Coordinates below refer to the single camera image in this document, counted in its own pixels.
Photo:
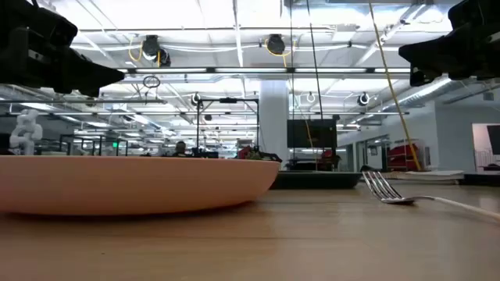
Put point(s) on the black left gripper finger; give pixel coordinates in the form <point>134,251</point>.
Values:
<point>90,72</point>
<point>80,91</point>

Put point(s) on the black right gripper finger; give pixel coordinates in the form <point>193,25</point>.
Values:
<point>433,52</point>
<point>423,77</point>

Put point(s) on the orange round plate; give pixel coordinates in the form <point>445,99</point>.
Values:
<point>136,183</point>

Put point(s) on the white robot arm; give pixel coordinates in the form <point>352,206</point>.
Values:
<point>25,134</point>

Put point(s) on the dark green tray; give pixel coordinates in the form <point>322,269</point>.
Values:
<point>312,180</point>

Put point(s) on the red tool cabinet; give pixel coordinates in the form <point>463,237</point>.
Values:
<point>400,156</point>

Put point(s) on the pink spiral notebook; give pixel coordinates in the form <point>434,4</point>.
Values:
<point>433,174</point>

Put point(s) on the person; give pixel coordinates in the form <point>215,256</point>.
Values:
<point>180,149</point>

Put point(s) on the white pillar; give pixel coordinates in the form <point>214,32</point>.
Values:
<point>273,117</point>

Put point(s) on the white wall board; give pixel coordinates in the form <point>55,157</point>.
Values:
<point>480,148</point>

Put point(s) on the black wall monitor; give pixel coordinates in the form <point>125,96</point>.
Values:
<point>312,133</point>

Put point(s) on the black workstation frame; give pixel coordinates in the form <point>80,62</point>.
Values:
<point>228,100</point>

